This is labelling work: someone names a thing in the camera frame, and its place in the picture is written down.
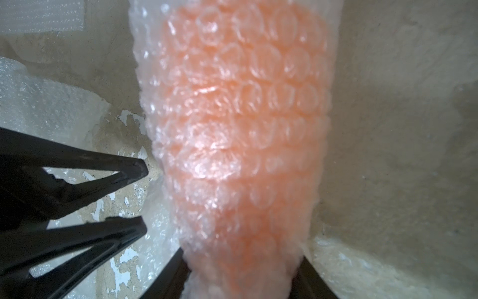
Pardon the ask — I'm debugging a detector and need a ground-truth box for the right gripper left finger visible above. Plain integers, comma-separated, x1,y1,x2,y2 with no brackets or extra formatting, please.
140,248,190,299

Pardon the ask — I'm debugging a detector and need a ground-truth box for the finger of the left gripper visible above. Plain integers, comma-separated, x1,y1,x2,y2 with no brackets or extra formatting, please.
1,128,149,232
1,217,147,299

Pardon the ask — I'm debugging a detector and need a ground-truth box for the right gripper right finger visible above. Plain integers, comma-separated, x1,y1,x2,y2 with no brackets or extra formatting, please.
289,257,338,299

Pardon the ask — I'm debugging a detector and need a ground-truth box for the bubble blue glass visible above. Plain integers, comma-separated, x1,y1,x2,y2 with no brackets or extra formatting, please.
1,58,178,299

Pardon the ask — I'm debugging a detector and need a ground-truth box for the bubble orange glass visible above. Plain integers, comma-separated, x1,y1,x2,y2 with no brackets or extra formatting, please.
129,1,344,299

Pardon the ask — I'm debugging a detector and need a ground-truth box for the bubble wrap of red glass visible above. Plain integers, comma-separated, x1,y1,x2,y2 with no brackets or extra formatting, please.
1,0,85,34

